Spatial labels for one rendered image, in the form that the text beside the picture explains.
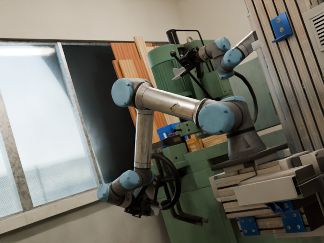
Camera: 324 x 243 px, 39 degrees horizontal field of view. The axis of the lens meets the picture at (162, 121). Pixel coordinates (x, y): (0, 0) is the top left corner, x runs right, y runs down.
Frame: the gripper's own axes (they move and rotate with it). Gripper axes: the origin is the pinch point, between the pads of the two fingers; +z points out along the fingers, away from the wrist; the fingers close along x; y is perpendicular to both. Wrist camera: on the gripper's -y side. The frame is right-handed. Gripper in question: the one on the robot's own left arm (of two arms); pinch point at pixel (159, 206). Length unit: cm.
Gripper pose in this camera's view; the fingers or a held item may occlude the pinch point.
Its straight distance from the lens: 222.6
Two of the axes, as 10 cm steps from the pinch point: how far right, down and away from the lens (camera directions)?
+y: -0.7, 8.9, -4.5
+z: 7.2, 3.6, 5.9
